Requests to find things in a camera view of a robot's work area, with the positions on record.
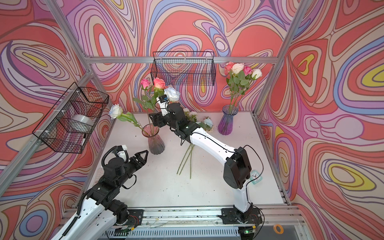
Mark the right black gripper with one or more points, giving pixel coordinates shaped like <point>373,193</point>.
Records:
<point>158,117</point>

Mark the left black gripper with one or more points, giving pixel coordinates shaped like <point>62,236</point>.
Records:
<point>140,162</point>

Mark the pale lavender white rose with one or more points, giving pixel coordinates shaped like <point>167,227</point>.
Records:
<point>172,94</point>

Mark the small dark pink rose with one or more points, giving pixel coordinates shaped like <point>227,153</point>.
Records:
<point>147,100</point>

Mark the red pink rose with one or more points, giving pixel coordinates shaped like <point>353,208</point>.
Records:
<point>157,90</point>

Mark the white blue-tinged rose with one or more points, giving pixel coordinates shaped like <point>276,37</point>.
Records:
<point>116,113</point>

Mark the salmon pink rose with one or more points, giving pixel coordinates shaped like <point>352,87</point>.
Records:
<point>228,69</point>

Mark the cream white rose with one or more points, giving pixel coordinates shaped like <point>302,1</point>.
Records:
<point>237,74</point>

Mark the magenta pink rose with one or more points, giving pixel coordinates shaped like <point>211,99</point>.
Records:
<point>245,80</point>

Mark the white green-tinged rose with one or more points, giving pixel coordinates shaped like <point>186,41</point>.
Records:
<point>256,74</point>

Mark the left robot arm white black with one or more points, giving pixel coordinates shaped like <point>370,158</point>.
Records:
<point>98,209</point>

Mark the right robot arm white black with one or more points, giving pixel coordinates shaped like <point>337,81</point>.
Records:
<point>236,163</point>

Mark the red grey glass vase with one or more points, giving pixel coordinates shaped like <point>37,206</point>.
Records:
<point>155,142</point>

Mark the blue purple glass vase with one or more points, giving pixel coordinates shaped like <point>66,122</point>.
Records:
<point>226,124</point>

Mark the white blue flower sprig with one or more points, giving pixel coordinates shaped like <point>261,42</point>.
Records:
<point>207,124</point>

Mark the silver tape roll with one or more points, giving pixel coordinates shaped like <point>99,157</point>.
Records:
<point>82,119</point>

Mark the mint green alarm clock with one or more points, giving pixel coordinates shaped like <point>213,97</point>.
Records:
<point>256,177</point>

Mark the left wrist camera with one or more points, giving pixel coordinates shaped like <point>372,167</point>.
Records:
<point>121,152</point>

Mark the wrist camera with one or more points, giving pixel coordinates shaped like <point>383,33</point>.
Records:
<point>121,152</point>
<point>163,103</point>

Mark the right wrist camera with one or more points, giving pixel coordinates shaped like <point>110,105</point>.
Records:
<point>163,103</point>

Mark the back black wire basket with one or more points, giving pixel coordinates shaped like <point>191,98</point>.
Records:
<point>189,68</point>

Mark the black wire basket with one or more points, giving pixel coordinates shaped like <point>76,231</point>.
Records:
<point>189,68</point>
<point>62,134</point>

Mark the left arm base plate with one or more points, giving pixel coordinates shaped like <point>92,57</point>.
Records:
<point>129,217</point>

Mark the left black wire basket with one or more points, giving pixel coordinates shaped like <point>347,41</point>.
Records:
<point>62,134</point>

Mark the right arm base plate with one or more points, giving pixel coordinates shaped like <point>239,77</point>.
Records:
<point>234,216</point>

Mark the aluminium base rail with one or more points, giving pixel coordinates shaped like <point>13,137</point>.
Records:
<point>193,223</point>

